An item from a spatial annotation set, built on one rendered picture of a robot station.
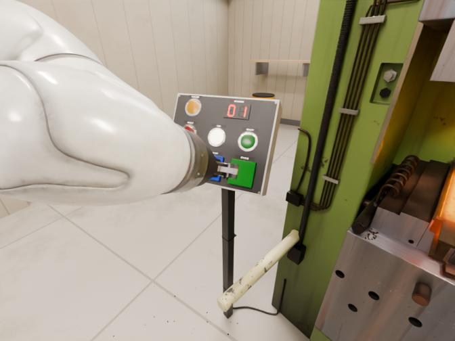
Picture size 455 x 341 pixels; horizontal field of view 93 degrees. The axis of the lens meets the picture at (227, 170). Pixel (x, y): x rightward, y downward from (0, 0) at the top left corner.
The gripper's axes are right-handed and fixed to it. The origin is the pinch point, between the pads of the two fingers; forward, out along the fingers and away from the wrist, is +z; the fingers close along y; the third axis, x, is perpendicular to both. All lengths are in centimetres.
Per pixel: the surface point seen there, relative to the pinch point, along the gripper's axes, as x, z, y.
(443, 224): -2.6, 6.3, 43.9
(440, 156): 19, 50, 61
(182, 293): -80, 76, -40
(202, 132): 10.2, 13.3, -15.0
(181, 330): -89, 60, -30
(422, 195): 3, 22, 46
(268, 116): 17.5, 13.3, 4.5
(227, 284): -56, 57, -9
